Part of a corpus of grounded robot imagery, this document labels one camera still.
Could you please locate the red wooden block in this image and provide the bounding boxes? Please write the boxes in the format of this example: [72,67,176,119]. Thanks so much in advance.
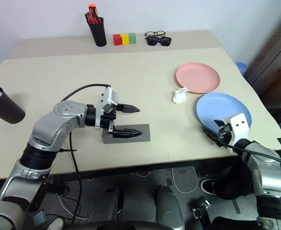
[112,34,123,46]

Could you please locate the dark framed clear glasses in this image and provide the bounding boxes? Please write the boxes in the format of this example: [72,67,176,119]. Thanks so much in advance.
[144,30,167,40]

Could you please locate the pink plate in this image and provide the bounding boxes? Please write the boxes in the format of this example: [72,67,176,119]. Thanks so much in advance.
[175,62,221,95]

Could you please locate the yellow wooden block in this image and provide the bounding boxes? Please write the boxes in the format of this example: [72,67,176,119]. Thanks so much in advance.
[120,33,130,46]

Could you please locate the black sunglasses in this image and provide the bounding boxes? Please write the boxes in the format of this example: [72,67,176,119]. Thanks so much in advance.
[146,36,172,47]

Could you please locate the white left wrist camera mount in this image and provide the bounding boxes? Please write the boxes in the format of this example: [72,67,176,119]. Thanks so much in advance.
[95,86,120,131]

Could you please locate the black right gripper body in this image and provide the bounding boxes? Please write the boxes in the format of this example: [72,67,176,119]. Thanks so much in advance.
[217,124,233,146]

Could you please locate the tall black pen holder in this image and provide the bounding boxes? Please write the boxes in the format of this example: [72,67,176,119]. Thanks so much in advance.
[88,16,108,47]

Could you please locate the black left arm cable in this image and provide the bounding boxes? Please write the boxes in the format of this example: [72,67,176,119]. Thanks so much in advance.
[60,83,112,223]

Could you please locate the dark rounded shape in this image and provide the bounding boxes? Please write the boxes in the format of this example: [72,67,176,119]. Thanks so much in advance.
[155,185,187,230]

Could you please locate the grey glasses case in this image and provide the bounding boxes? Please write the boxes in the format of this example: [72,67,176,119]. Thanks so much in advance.
[101,123,152,145]

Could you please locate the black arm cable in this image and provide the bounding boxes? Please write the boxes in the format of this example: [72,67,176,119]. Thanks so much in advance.
[217,133,281,173]
[60,83,112,223]

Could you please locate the black and white shoe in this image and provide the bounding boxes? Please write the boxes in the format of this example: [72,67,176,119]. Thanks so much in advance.
[200,178,219,195]

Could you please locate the large black plastic cup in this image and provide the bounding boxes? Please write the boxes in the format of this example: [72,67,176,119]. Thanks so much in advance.
[0,86,26,125]

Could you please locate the blue plate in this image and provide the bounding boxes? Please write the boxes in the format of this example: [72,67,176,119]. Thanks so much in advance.
[196,92,253,135]

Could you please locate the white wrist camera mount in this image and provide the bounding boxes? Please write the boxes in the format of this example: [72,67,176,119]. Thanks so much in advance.
[95,86,120,131]
[223,113,250,154]

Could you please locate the black metal clamp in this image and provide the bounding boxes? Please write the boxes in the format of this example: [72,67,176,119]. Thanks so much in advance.
[191,199,214,230]

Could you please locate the white floor cable loop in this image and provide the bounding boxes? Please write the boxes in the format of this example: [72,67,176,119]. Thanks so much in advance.
[170,166,199,194]

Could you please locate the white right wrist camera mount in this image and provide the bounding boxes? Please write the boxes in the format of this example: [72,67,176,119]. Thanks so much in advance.
[223,113,250,154]

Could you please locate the crumpled white tissue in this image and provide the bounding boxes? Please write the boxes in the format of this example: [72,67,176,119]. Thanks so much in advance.
[172,87,189,104]

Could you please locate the dark perforated partition panel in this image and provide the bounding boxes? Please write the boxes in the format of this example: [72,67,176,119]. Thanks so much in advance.
[244,18,281,97]

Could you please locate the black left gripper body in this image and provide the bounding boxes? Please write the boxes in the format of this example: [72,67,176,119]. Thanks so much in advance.
[99,106,118,134]

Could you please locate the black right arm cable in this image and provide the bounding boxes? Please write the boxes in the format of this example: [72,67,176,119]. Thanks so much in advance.
[217,133,281,173]

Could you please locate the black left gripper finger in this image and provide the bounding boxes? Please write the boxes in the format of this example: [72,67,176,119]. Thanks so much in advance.
[117,103,141,114]
[112,129,144,139]

